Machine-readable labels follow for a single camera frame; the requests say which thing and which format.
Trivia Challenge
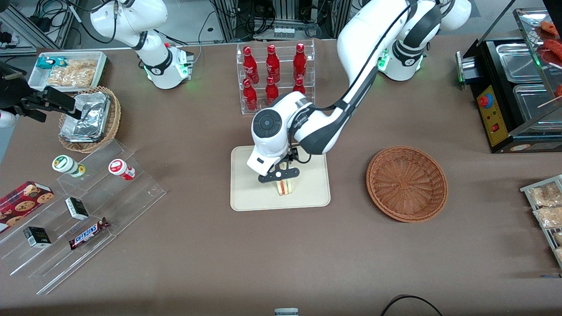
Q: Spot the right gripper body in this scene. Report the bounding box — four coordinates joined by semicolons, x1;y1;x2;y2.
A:
0;61;36;128

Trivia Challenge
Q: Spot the cream plastic tray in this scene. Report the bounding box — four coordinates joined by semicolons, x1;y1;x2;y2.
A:
231;146;331;212

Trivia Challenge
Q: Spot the tan wicker basket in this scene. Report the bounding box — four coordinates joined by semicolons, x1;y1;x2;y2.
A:
58;86;122;154

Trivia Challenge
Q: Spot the brown round wicker basket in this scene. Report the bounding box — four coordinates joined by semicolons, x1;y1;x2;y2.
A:
366;146;448;223

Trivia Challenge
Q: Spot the grey metal snack tray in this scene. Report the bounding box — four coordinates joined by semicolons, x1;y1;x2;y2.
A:
520;175;562;268

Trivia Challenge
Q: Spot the white plastic snack bin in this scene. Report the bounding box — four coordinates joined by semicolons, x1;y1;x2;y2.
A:
28;51;108;91

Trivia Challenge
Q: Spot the clear bag of chips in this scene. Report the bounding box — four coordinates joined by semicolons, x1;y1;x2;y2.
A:
46;59;98;87

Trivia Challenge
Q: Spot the stack of foil containers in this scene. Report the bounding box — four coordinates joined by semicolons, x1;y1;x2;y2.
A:
60;91;111;143

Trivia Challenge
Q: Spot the teal snack packet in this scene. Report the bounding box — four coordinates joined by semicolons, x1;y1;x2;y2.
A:
36;56;69;70

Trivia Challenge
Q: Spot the clear acrylic bottle rack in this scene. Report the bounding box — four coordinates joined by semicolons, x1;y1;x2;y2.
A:
236;39;316;115

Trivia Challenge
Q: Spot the green capped white bottle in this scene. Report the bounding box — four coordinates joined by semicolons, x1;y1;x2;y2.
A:
52;155;86;178

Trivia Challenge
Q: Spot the red cookie box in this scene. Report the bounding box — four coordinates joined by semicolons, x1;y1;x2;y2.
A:
0;181;55;233

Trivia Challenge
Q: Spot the red capped white bottle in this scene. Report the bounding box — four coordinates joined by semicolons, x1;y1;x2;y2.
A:
108;159;136;181

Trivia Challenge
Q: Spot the small black box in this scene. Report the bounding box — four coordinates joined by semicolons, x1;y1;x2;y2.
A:
65;197;90;220
23;226;52;248

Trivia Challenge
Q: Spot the clear acrylic stepped display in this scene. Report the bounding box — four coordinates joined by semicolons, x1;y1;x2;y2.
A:
0;139;166;295

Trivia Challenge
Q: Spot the Snickers chocolate bar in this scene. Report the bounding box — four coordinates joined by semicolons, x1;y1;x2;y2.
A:
69;217;110;250

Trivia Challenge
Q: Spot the black food warmer machine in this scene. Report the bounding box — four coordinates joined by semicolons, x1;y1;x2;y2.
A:
457;7;562;153

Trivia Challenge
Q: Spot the steel warmer pan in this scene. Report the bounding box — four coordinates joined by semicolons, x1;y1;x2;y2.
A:
496;43;541;83
513;83;562;132

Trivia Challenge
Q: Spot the aluminium frame rail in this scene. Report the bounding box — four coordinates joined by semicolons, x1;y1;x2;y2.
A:
0;4;62;55

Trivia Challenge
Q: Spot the aluminium frame stand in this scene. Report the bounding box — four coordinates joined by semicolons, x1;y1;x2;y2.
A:
211;0;352;43

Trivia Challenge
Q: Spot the black looped cable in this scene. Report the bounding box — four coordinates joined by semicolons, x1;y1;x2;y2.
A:
380;295;444;316

